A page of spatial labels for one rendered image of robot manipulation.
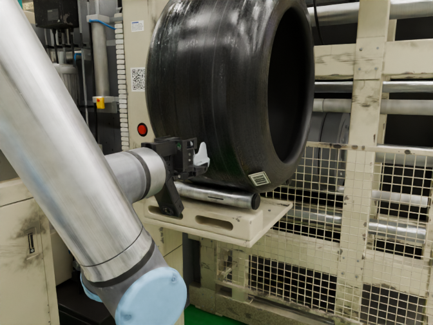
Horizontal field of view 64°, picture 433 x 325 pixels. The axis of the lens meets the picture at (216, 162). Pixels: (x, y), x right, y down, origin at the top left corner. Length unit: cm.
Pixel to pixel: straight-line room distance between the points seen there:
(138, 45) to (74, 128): 80
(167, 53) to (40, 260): 85
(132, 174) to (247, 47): 37
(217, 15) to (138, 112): 49
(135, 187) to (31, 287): 87
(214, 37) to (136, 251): 50
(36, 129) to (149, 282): 20
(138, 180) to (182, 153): 14
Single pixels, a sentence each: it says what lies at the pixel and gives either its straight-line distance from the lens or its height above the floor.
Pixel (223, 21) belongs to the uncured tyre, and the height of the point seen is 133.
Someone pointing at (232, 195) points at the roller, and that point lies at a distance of 92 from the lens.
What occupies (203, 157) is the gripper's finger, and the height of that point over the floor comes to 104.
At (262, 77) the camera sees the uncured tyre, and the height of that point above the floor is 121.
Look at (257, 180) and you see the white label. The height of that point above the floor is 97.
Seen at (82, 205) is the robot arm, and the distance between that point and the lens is 38.
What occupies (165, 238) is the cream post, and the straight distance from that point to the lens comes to 123.
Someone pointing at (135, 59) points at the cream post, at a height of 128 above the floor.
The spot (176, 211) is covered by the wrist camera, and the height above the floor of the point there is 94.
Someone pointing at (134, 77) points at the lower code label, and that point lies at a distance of 116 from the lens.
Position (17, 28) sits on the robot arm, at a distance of 38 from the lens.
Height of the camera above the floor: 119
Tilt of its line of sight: 12 degrees down
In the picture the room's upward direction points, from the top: straight up
